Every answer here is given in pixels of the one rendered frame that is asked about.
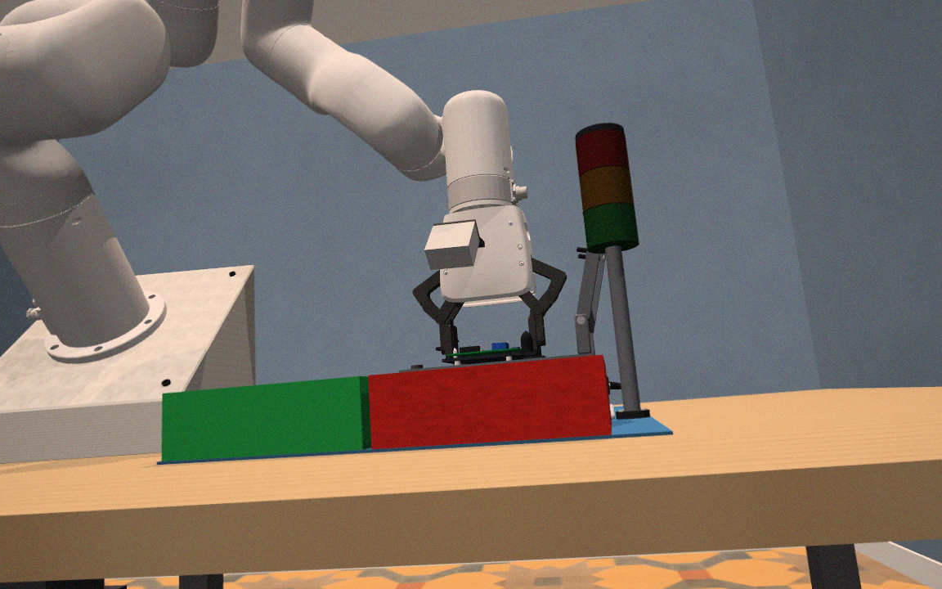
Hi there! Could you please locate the green circuit board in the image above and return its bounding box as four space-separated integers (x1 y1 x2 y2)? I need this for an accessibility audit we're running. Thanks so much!
447 342 522 357

